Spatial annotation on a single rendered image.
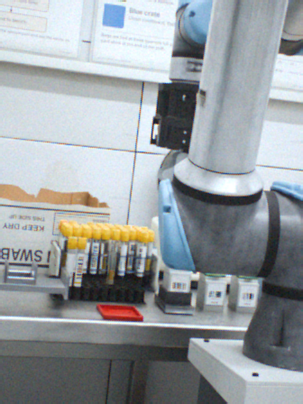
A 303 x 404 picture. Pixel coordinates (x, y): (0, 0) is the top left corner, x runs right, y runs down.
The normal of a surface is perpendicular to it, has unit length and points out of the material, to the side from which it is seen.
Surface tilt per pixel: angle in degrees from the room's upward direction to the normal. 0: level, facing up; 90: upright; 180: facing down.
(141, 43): 94
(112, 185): 90
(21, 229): 86
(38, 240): 91
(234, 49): 107
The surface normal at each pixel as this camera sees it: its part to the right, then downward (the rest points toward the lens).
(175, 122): 0.21, 0.11
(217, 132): -0.42, 0.30
